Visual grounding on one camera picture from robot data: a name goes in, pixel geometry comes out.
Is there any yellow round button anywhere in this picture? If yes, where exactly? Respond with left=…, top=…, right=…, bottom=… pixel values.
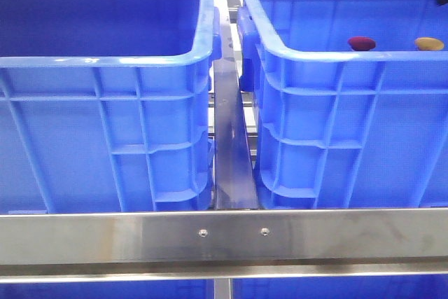
left=414, top=36, right=445, bottom=51

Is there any lower right blue crate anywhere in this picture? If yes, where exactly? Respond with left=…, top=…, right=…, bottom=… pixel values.
left=233, top=274, right=447, bottom=298

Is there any stainless steel front rail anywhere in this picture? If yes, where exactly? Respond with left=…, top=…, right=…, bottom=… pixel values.
left=1, top=208, right=447, bottom=283

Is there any steel centre divider bar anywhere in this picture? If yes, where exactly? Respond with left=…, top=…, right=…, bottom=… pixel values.
left=213, top=0, right=258, bottom=210

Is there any left blue plastic crate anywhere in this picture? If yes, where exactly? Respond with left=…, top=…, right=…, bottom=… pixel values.
left=1, top=0, right=221, bottom=215

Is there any lower left blue crate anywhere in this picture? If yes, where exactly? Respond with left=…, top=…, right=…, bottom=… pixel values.
left=1, top=279, right=214, bottom=298

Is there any red round button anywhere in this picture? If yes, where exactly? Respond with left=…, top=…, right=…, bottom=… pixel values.
left=347, top=36, right=377, bottom=51

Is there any blue plastic crate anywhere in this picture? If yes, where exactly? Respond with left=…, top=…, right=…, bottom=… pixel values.
left=1, top=0, right=221, bottom=215
left=238, top=0, right=447, bottom=209

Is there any right blue plastic crate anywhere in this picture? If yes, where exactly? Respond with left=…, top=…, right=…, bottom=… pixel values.
left=238, top=0, right=447, bottom=209

